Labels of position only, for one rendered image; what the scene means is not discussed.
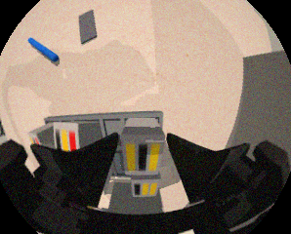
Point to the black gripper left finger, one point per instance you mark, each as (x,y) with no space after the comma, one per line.
(86,168)

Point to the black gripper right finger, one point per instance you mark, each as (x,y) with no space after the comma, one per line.
(199,166)

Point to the blue cylinder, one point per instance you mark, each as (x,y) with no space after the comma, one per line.
(44,50)

